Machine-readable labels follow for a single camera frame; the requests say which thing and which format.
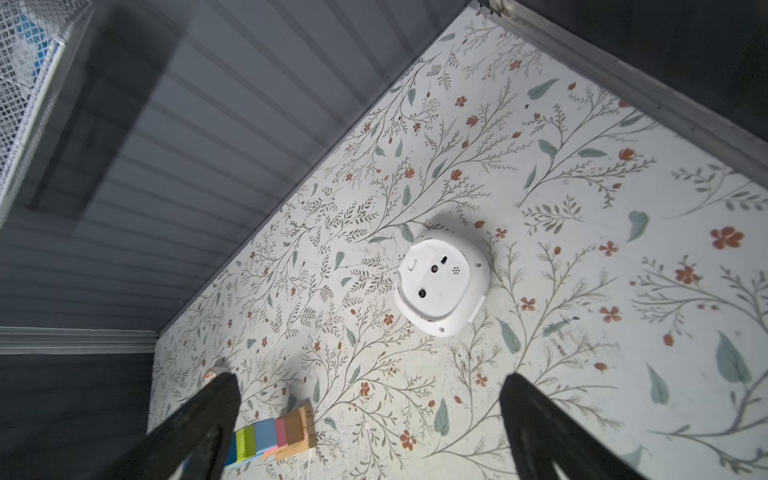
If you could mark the white round device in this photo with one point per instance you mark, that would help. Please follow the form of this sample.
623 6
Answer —
442 283

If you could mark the dark blue cube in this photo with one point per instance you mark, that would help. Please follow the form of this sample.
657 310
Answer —
232 452

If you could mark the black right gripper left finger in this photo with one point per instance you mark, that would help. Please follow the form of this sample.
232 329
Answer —
196 438

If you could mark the light blue cube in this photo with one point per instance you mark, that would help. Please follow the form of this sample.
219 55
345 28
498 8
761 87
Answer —
265 433

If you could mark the green block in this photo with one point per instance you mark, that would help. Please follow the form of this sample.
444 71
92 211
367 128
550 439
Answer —
245 443

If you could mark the pink block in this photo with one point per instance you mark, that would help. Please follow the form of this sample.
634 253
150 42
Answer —
281 435

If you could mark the white wire basket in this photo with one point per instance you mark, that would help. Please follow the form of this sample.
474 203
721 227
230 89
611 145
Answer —
27 103

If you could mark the wooden block with holes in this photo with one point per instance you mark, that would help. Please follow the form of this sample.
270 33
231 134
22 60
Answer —
310 438

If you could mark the tape roll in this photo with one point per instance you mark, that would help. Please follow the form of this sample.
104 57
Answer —
212 373

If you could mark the plain wooden block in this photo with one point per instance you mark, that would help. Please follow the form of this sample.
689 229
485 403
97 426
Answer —
294 427

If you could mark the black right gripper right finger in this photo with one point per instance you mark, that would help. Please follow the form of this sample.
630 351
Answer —
545 441

